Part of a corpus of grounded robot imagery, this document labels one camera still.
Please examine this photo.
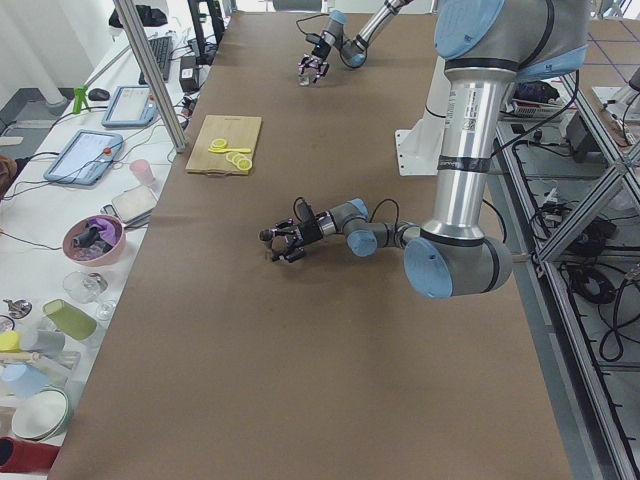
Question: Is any pink plastic cup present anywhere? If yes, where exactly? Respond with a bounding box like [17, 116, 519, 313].
[129, 159, 155, 187]

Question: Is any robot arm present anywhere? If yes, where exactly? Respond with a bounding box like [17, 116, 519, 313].
[297, 0, 411, 87]
[260, 1, 590, 298]

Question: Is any red container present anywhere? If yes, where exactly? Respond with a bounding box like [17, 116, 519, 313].
[1, 437, 60, 474]

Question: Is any aluminium frame post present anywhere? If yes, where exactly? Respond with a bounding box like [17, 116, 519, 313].
[113, 0, 187, 153]

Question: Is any near blue teach pendant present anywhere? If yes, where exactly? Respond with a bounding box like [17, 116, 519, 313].
[43, 130, 124, 187]

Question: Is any bamboo cutting board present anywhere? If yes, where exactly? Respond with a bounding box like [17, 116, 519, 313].
[185, 115, 262, 176]

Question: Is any lemon slice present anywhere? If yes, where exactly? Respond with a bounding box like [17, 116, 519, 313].
[209, 138, 228, 150]

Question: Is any black keyboard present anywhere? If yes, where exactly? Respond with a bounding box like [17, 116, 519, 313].
[148, 35, 173, 82]

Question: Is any black computer mouse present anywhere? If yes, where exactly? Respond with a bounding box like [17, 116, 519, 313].
[87, 88, 111, 102]

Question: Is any steel jigger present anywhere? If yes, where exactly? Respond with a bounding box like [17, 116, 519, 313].
[259, 229, 279, 262]

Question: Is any clear glass measuring cup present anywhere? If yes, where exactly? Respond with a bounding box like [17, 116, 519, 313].
[299, 72, 314, 87]

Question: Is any white green-rimmed bowl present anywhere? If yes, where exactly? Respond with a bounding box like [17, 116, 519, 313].
[11, 388, 72, 441]

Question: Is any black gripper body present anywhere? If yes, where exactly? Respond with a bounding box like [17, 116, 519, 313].
[310, 42, 331, 63]
[295, 215, 333, 247]

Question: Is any wine glass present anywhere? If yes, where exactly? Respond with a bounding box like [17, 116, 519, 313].
[62, 271, 116, 322]

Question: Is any green plastic cup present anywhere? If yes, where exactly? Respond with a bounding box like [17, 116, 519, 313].
[42, 299, 97, 341]

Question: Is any light blue plastic cup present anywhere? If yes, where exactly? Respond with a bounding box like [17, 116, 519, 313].
[1, 363, 50, 399]

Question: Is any blue teach pendant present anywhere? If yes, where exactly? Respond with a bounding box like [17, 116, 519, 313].
[101, 85, 157, 129]
[43, 130, 124, 187]

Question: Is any pink bowl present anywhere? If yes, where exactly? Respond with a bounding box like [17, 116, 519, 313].
[62, 214, 126, 267]

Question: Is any far blue teach pendant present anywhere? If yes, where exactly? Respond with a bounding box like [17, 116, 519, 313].
[101, 85, 157, 129]

